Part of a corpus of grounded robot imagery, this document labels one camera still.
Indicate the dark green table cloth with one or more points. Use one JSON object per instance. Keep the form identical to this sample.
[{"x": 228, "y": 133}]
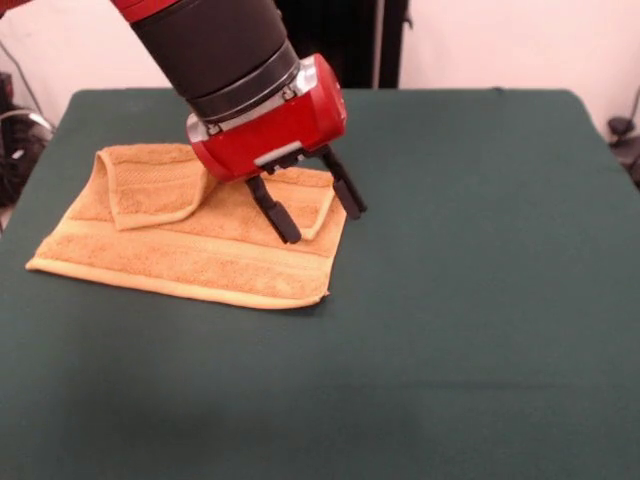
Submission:
[{"x": 450, "y": 250}]

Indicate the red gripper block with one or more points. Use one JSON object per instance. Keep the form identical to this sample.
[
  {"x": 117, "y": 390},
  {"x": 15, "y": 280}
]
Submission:
[{"x": 280, "y": 130}]

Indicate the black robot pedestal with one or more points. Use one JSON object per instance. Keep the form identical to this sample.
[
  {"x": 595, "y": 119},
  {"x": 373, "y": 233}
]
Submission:
[{"x": 350, "y": 40}]

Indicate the dark grey stand base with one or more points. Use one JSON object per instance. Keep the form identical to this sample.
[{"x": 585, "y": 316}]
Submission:
[
  {"x": 622, "y": 145},
  {"x": 17, "y": 150}
]

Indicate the tan terry towel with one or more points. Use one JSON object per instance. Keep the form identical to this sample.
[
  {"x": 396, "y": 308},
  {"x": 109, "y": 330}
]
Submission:
[{"x": 175, "y": 260}]

